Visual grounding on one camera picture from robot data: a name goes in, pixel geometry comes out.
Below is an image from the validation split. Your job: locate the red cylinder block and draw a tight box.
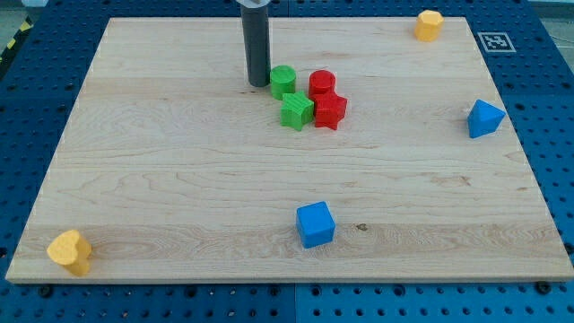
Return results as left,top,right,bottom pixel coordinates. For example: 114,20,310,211
309,70,336,97

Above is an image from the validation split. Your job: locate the silver rod mount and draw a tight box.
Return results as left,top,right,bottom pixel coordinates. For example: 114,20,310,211
236,0,271,7

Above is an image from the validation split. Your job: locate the blue cube block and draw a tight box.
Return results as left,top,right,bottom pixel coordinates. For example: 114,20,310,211
296,201,335,249

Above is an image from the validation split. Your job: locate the blue triangle block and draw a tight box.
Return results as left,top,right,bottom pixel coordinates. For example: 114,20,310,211
467,100,506,138

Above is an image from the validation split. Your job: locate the green star block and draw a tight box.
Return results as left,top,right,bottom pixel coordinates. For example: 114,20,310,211
280,92,314,131

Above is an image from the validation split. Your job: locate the yellow heart block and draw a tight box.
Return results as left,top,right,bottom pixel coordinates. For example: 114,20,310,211
47,230,92,276

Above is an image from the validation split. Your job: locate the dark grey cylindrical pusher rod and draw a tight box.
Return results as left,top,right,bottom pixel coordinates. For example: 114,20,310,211
240,4,271,87

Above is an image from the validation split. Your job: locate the green cylinder block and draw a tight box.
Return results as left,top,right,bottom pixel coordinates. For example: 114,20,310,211
270,65,296,100

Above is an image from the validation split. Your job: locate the yellow hexagon block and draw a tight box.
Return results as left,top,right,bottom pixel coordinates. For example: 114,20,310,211
414,10,445,42

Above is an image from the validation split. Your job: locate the white fiducial marker tag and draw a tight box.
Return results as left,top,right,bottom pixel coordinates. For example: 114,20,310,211
477,31,516,53

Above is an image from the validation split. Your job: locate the red star block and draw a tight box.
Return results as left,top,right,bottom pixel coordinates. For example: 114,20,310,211
311,92,348,130

